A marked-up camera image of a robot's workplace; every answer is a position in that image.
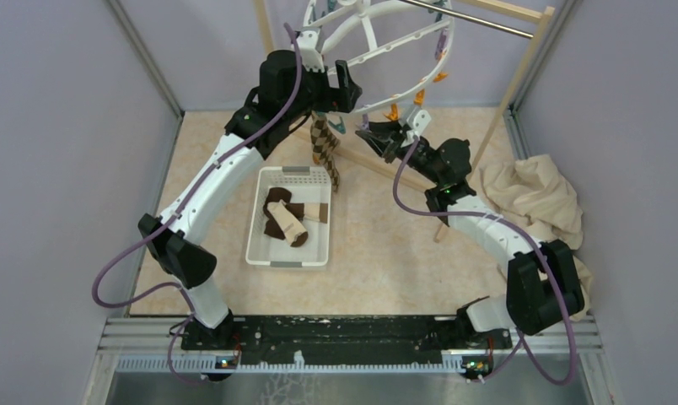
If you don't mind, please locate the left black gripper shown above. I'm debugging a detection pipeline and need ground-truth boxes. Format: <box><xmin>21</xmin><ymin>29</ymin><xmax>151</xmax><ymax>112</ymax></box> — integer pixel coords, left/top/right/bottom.
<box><xmin>283</xmin><ymin>58</ymin><xmax>361</xmax><ymax>124</ymax></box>

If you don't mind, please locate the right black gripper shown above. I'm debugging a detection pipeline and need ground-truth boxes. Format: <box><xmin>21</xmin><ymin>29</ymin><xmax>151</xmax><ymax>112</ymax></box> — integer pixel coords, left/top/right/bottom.
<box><xmin>358</xmin><ymin>120</ymin><xmax>443</xmax><ymax>186</ymax></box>

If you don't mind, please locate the brown checkered sock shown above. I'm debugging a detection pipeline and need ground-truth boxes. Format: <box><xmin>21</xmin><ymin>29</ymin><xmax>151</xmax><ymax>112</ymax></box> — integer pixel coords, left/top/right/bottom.
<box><xmin>309</xmin><ymin>112</ymin><xmax>341</xmax><ymax>192</ymax></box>

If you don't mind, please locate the white round clip hanger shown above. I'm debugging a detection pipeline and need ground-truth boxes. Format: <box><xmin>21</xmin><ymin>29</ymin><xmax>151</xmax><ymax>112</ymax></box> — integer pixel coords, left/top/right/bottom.
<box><xmin>299</xmin><ymin>1</ymin><xmax>455</xmax><ymax>114</ymax></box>

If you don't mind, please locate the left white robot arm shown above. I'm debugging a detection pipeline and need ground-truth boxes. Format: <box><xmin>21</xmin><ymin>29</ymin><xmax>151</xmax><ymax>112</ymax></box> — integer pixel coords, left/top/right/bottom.
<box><xmin>138</xmin><ymin>50</ymin><xmax>362</xmax><ymax>349</ymax></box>

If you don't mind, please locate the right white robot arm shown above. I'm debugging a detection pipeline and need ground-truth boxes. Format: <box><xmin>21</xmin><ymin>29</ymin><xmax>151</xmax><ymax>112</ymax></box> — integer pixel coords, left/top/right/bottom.
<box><xmin>356</xmin><ymin>121</ymin><xmax>587</xmax><ymax>348</ymax></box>

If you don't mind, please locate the white plastic basket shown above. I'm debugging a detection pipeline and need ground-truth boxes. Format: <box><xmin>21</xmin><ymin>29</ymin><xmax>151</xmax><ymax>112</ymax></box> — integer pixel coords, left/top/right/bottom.
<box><xmin>245</xmin><ymin>165</ymin><xmax>333</xmax><ymax>268</ymax></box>

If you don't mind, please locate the beige brown sock in basket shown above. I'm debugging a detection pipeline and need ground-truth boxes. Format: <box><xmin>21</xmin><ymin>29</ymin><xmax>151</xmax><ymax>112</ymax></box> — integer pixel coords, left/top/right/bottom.
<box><xmin>266</xmin><ymin>200</ymin><xmax>330</xmax><ymax>247</ymax></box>

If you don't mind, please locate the metal hanging rod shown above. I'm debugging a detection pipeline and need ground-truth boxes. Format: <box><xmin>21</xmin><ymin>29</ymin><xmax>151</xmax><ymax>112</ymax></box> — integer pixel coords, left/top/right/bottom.
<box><xmin>401</xmin><ymin>0</ymin><xmax>535</xmax><ymax>39</ymax></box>

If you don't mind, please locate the beige crumpled cloth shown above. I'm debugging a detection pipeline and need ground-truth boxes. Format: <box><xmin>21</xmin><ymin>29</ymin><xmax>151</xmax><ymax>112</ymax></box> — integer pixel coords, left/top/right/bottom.
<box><xmin>472</xmin><ymin>154</ymin><xmax>595</xmax><ymax>322</ymax></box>

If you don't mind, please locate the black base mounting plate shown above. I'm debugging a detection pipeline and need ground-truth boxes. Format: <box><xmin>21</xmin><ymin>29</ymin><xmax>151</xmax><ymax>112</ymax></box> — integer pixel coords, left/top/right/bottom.
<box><xmin>180</xmin><ymin>315</ymin><xmax>514</xmax><ymax>378</ymax></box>

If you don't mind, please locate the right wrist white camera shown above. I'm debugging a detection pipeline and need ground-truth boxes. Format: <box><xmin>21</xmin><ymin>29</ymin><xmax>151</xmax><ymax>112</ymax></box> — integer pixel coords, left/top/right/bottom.
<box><xmin>399</xmin><ymin>105</ymin><xmax>432</xmax><ymax>138</ymax></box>

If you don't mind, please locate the wrist white camera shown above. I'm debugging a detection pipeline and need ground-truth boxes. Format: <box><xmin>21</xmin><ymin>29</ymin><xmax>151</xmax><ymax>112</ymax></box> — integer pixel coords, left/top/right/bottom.
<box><xmin>296</xmin><ymin>29</ymin><xmax>326</xmax><ymax>73</ymax></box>
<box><xmin>399</xmin><ymin>105</ymin><xmax>432</xmax><ymax>138</ymax></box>

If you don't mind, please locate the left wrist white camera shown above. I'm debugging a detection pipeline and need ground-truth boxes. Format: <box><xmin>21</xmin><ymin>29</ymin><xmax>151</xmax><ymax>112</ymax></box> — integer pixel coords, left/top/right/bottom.
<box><xmin>296</xmin><ymin>29</ymin><xmax>326</xmax><ymax>73</ymax></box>

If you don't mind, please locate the wooden drying rack frame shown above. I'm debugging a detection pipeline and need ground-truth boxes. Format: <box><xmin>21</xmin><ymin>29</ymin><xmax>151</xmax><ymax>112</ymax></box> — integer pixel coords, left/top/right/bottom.
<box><xmin>254</xmin><ymin>0</ymin><xmax>557</xmax><ymax>244</ymax></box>

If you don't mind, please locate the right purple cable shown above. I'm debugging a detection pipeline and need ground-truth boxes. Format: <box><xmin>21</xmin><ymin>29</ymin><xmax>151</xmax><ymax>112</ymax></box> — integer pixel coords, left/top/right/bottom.
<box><xmin>391</xmin><ymin>137</ymin><xmax>579</xmax><ymax>386</ymax></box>

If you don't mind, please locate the purple cable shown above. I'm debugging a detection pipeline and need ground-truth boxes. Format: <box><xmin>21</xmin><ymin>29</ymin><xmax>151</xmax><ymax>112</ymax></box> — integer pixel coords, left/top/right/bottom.
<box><xmin>90</xmin><ymin>22</ymin><xmax>304</xmax><ymax>386</ymax></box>
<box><xmin>391</xmin><ymin>137</ymin><xmax>579</xmax><ymax>386</ymax></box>

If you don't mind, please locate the white slotted cable duct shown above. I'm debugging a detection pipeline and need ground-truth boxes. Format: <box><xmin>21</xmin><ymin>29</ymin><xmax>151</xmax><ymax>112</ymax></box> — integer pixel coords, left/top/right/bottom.
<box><xmin>116</xmin><ymin>351</ymin><xmax>465</xmax><ymax>374</ymax></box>

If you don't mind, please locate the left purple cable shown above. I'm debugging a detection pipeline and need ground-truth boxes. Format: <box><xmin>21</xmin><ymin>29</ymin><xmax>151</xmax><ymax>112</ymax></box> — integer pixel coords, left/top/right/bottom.
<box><xmin>90</xmin><ymin>22</ymin><xmax>304</xmax><ymax>386</ymax></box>

